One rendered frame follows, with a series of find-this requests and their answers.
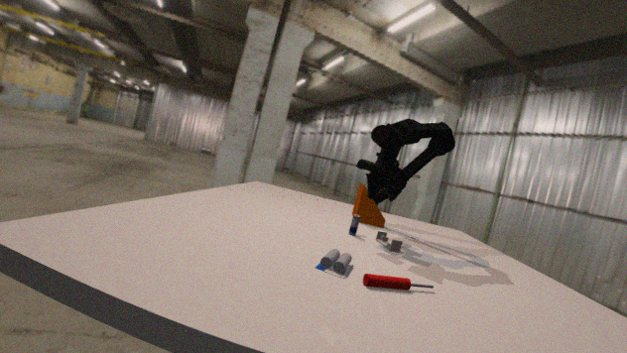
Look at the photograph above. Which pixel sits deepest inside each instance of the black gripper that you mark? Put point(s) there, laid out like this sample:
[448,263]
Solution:
[377,179]

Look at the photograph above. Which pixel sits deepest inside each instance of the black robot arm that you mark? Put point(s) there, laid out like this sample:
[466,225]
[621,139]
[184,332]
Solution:
[393,137]

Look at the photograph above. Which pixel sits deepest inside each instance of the grey and blue cylinder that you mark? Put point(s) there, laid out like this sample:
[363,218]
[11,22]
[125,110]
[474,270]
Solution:
[354,224]

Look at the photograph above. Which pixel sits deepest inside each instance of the red-handled screwdriver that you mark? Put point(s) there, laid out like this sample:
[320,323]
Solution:
[390,282]

